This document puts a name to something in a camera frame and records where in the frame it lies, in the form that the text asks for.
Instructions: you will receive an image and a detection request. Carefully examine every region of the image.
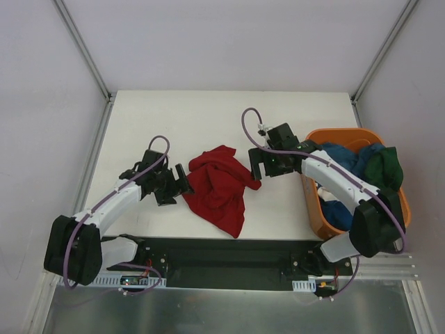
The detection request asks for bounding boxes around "red t-shirt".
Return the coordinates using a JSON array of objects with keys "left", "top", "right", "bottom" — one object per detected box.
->
[{"left": 183, "top": 145, "right": 261, "bottom": 239}]

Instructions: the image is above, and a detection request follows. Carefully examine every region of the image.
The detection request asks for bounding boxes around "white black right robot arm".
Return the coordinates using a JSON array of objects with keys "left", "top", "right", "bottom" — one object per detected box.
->
[{"left": 249, "top": 123, "right": 406, "bottom": 275}]

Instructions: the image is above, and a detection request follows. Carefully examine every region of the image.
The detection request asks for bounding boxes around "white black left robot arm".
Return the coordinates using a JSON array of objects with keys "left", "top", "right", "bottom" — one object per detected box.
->
[{"left": 43, "top": 150, "right": 193, "bottom": 288}]

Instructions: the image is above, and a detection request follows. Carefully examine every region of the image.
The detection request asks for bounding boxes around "white t-shirt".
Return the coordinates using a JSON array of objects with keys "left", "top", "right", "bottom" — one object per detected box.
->
[{"left": 317, "top": 186, "right": 338, "bottom": 202}]

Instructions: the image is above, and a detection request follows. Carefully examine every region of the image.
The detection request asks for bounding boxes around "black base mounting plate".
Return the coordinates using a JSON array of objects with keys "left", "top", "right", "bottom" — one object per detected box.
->
[{"left": 106, "top": 236, "right": 361, "bottom": 289}]

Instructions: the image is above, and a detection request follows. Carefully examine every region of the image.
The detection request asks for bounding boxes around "blue t-shirt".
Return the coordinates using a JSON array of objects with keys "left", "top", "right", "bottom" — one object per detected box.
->
[{"left": 316, "top": 143, "right": 384, "bottom": 231}]

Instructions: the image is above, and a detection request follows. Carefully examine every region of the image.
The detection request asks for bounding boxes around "orange plastic laundry basket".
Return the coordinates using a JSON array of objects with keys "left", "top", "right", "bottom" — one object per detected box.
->
[{"left": 300, "top": 127, "right": 412, "bottom": 240}]

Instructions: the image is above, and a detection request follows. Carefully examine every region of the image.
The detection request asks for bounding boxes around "green t-shirt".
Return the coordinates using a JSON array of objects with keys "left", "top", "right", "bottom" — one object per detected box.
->
[{"left": 363, "top": 147, "right": 404, "bottom": 191}]

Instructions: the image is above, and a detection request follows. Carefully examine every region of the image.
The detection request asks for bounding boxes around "left white cable duct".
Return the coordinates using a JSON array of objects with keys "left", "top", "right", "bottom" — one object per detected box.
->
[{"left": 89, "top": 274, "right": 167, "bottom": 289}]

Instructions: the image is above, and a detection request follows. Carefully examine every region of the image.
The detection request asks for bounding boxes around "white cable duct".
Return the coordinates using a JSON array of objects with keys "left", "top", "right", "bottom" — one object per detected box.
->
[
  {"left": 89, "top": 274, "right": 167, "bottom": 289},
  {"left": 292, "top": 279, "right": 316, "bottom": 293}
]

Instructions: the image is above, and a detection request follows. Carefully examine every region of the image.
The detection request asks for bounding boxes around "right white cable duct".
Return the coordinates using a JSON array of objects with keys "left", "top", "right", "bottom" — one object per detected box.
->
[{"left": 292, "top": 279, "right": 316, "bottom": 293}]

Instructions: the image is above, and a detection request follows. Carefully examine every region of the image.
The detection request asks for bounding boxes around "aluminium front rail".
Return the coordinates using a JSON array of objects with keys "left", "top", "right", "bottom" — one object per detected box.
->
[{"left": 357, "top": 254, "right": 421, "bottom": 280}]

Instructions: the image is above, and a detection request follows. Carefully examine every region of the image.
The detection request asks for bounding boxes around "left aluminium frame post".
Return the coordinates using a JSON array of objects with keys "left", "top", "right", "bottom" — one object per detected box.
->
[{"left": 51, "top": 0, "right": 115, "bottom": 102}]

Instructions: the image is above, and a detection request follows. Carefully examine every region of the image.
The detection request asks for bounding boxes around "aluminium frame post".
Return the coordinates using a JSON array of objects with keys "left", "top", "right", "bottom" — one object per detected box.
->
[
  {"left": 51, "top": 0, "right": 115, "bottom": 102},
  {"left": 350, "top": 0, "right": 421, "bottom": 106}
]

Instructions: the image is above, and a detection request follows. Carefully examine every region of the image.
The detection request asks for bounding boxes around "right aluminium frame post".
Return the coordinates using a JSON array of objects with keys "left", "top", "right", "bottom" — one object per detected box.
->
[{"left": 350, "top": 0, "right": 421, "bottom": 106}]

